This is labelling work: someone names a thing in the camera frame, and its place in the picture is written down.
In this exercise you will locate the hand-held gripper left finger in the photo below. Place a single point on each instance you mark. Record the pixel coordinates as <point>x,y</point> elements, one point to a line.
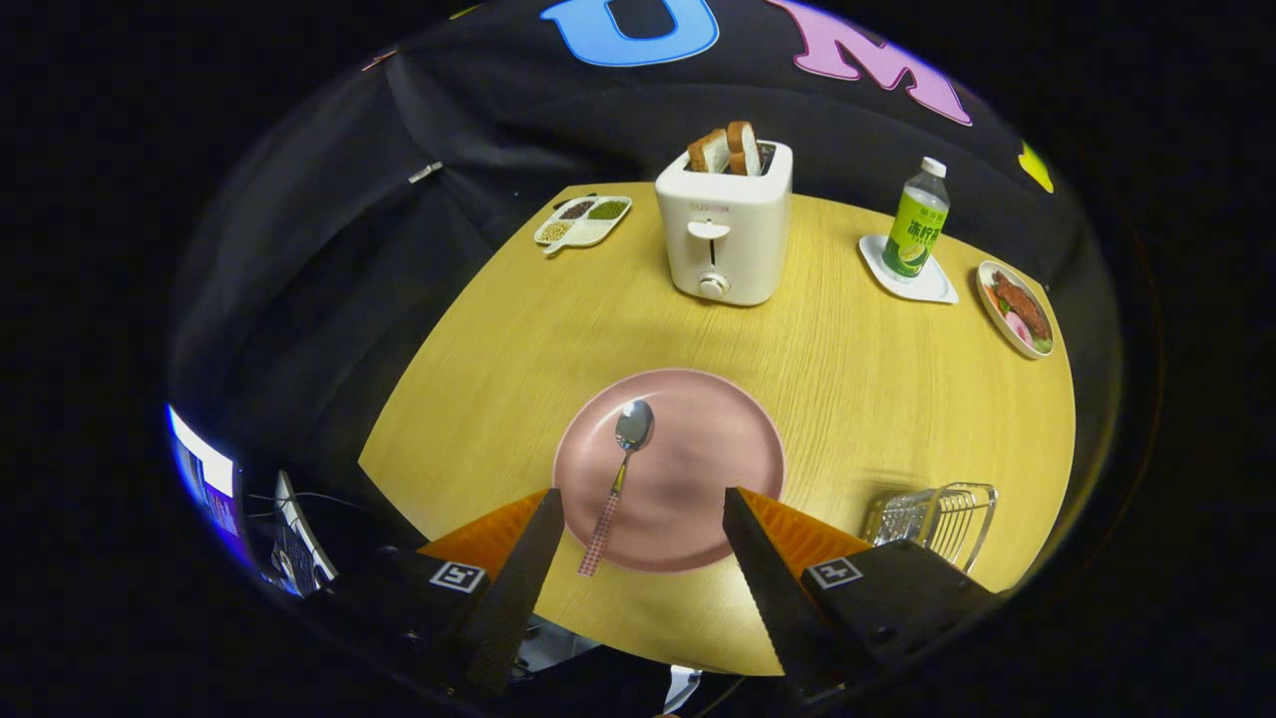
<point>508,608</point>

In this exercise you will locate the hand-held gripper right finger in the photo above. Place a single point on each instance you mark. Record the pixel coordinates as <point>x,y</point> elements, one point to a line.
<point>778,608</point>

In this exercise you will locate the pink round plate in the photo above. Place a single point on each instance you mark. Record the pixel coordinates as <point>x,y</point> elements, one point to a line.
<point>688,469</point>

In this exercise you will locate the white monitor back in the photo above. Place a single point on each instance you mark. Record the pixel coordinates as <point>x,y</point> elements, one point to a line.
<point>299,543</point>

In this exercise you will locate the lit computer monitor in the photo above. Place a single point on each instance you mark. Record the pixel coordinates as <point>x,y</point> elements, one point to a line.
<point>204,469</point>

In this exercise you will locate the white square coaster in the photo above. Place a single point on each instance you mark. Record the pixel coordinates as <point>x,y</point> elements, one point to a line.
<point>937,289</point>

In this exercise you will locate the white plate with food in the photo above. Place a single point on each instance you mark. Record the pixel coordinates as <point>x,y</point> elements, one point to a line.
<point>1017,327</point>

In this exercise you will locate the white toaster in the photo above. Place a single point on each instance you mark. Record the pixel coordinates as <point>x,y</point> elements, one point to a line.
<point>738,239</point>

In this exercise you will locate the white divided seasoning dish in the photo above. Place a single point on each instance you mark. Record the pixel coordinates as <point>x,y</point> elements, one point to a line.
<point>588,231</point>

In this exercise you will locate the brown meat piece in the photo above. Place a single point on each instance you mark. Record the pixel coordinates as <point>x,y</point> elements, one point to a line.
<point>1022,304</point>

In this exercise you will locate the green label drink bottle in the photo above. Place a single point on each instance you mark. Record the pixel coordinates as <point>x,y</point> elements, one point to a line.
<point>915,234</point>

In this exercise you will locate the toast bread slice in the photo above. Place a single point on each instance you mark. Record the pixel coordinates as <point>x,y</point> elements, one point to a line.
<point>710,152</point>
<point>744,148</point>

